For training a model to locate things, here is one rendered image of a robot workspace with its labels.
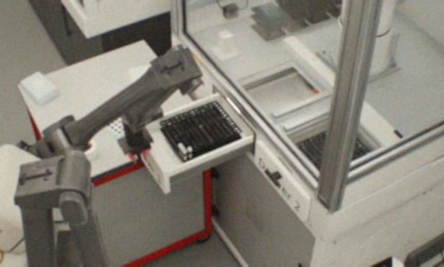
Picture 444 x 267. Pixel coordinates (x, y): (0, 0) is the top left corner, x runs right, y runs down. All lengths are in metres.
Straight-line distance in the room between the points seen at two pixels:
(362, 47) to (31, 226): 0.80
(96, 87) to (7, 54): 1.68
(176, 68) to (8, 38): 2.90
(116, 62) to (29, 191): 1.64
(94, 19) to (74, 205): 1.73
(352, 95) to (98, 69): 1.37
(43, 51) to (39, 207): 3.05
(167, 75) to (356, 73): 0.44
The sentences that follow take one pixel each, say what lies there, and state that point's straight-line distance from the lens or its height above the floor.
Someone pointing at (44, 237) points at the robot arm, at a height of 1.48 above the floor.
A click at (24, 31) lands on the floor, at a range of 4.32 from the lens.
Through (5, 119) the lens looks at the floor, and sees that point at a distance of 3.68.
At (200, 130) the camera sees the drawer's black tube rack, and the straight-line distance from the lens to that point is 2.14.
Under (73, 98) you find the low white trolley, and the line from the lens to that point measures 2.53.
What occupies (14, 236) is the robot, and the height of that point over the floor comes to 1.29.
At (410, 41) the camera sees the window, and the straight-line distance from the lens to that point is 1.59.
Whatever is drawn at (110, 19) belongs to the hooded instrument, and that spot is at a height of 0.86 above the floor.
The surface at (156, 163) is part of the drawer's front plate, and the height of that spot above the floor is 0.92.
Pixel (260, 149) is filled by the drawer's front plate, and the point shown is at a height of 0.91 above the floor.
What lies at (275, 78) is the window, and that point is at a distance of 1.87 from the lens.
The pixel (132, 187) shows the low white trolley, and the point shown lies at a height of 0.60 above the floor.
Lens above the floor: 2.40
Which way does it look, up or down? 45 degrees down
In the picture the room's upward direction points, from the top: 1 degrees clockwise
